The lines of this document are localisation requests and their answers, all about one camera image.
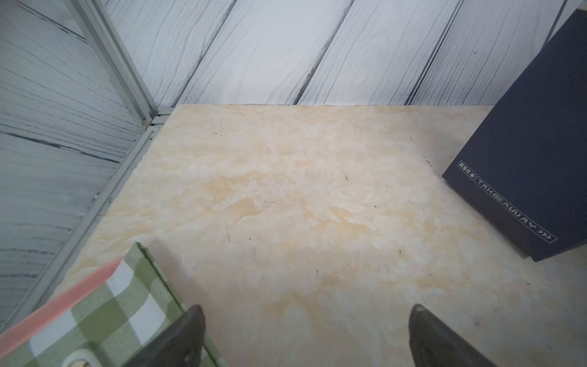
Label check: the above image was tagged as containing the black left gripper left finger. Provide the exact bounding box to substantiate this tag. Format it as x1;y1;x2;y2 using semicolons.
125;305;206;367

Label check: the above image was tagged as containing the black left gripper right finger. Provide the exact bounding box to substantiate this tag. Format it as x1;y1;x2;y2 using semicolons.
409;304;495;367

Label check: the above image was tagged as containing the dark navy takeaway bag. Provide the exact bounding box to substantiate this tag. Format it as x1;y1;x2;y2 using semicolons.
443;6;586;261

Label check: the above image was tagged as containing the green checkered cloth mat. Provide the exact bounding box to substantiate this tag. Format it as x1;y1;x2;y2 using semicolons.
0;242;229;367

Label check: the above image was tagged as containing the red board under cloth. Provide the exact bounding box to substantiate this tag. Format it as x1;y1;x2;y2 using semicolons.
1;258;122;359

